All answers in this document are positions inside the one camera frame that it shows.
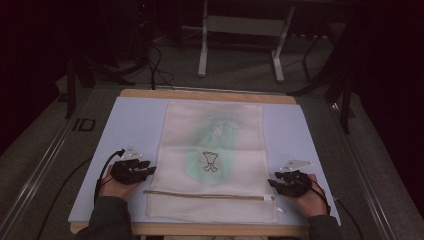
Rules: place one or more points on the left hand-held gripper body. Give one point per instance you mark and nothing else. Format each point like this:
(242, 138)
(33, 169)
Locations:
(125, 171)

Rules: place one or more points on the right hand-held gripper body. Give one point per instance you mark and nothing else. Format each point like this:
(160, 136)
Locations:
(296, 183)

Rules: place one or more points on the person's left hand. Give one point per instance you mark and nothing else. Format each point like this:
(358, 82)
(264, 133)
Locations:
(113, 190)

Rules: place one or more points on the person's right hand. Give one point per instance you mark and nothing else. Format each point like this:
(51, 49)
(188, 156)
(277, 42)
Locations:
(313, 201)

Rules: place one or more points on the light blue table mat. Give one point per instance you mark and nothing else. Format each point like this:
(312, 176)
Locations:
(140, 120)

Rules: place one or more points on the green garment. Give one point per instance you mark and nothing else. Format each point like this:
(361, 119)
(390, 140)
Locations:
(216, 133)

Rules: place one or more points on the black metal stand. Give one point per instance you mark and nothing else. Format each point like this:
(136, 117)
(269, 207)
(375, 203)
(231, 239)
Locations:
(83, 73)
(336, 86)

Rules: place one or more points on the white metal stand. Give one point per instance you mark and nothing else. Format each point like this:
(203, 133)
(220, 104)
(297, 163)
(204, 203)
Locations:
(245, 26)

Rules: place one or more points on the metal floor rail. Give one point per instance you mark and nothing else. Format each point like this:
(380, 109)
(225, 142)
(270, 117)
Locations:
(36, 173)
(363, 173)

